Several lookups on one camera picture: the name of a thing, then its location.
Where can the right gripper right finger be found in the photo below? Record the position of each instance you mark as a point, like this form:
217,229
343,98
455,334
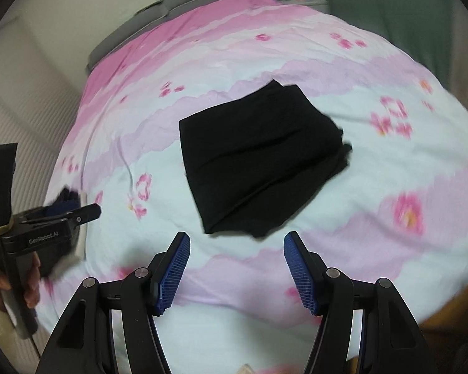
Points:
390,342

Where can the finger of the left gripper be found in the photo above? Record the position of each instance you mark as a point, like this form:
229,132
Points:
84,215
56,209

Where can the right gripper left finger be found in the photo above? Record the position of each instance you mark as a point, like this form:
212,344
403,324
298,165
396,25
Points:
82,341

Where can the black pants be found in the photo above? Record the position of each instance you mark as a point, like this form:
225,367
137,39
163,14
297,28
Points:
253,163

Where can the white louvered wardrobe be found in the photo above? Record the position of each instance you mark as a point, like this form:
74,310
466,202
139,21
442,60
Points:
37,110

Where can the pink floral duvet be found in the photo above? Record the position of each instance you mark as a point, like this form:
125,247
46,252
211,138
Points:
399,210

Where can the white nightstand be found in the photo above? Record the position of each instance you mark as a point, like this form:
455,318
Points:
318,5

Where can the green curtain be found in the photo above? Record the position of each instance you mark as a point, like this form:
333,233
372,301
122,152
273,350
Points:
421,28

